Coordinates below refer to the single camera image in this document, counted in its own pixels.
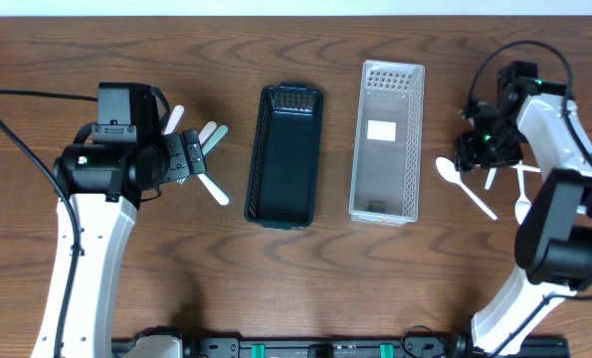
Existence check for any white spoon bowl up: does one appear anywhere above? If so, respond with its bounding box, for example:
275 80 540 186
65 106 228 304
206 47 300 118
485 167 496 191

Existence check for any white spoon horizontal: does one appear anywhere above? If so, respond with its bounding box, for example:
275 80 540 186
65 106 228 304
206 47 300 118
510 163 541 173

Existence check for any white spoon clear basket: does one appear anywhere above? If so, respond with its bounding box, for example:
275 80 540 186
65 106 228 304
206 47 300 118
435 157 498 221

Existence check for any white spoon bowl down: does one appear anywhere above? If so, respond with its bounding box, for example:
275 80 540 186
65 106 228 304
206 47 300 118
514 162 531 225

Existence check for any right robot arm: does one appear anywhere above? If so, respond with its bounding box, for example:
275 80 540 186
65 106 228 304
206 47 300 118
448 61 592 357

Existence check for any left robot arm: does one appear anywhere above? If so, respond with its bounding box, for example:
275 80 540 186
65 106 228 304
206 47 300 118
32 83 207 357

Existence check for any white plastic fork upper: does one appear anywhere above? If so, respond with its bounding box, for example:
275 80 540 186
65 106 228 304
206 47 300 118
199 121 218 145

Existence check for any white plastic fork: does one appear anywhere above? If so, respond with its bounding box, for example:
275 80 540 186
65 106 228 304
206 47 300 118
197 174 230 206
199 121 218 145

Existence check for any white plastic spoon left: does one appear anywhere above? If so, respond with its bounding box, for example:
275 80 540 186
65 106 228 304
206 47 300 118
163 104 185 135

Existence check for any mint green plastic fork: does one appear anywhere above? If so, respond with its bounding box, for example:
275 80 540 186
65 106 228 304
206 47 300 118
202 125 229 155

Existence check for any white plastic fork lower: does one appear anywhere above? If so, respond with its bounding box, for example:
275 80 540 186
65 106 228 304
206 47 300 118
197 174 230 206

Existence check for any dark green plastic basket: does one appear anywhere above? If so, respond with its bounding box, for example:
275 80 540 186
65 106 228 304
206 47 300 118
244 82 324 230

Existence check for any clear plastic basket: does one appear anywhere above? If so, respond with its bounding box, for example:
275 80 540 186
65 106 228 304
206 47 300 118
348 60 425 226

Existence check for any white label in clear basket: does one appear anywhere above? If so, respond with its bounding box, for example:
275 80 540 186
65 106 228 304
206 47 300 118
367 120 397 142

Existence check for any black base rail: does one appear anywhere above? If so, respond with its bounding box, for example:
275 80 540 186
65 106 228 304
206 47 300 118
110 325 571 358

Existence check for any left black cable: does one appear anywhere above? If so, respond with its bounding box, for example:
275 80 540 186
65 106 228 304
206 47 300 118
0 88 99 358

